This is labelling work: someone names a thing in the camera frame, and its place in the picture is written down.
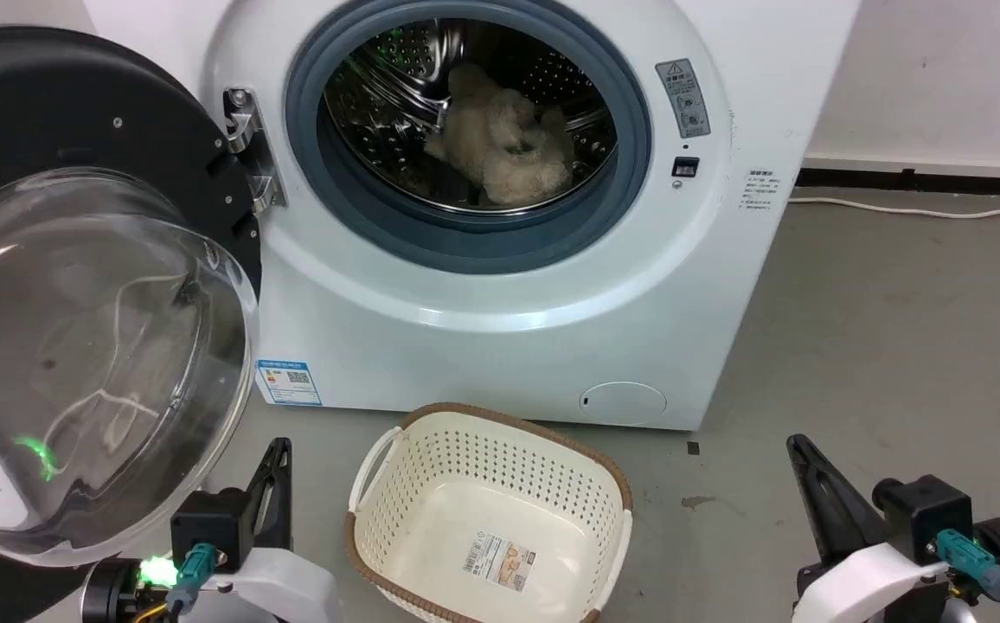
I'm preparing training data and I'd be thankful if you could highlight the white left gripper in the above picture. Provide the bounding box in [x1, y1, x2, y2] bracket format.
[196, 437, 347, 623]

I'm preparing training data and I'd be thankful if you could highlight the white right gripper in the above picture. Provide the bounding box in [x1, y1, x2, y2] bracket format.
[786, 434, 953, 623]

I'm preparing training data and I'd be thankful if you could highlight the black washer door glass bowl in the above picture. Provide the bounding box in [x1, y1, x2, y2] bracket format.
[0, 25, 264, 568]

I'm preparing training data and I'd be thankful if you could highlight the white front-load washing machine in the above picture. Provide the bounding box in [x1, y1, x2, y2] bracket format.
[85, 0, 862, 432]

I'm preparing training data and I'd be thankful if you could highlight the metal door hinge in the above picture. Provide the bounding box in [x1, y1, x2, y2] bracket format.
[222, 87, 288, 214]

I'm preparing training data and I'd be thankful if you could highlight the blue energy label sticker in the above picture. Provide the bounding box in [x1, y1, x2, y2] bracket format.
[255, 359, 324, 407]

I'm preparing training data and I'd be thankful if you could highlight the cream laundry basket brown rim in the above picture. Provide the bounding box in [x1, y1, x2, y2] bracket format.
[344, 401, 635, 623]

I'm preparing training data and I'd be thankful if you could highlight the paper product label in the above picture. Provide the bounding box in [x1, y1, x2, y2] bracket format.
[462, 531, 537, 593]

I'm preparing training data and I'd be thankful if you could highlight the round white filter cover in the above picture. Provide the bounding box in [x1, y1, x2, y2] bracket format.
[578, 382, 668, 427]

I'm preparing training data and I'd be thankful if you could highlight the small printed text sticker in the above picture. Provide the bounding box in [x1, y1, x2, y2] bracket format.
[741, 168, 778, 214]

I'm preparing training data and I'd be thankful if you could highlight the black baseboard strip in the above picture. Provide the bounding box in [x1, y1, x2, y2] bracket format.
[796, 167, 1000, 199]

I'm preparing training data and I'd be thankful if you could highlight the perforated steel drum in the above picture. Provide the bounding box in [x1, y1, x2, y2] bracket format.
[324, 19, 619, 213]

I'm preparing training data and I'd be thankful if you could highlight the beige plush toy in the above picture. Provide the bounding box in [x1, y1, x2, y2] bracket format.
[423, 61, 576, 208]

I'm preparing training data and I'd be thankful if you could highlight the grey warning sticker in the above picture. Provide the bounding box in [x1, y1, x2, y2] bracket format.
[655, 58, 712, 139]

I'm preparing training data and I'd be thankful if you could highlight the teal left connector cable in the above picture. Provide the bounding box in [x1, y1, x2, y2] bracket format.
[164, 543, 218, 615]

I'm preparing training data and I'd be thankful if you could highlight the teal connector cable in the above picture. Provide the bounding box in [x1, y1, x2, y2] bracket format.
[936, 529, 1000, 623]
[164, 543, 218, 615]

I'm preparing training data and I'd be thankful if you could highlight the teal right connector cable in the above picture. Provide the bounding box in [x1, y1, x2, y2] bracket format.
[936, 529, 1000, 623]

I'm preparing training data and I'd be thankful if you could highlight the white cable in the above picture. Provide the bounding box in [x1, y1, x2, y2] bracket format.
[787, 196, 1000, 220]

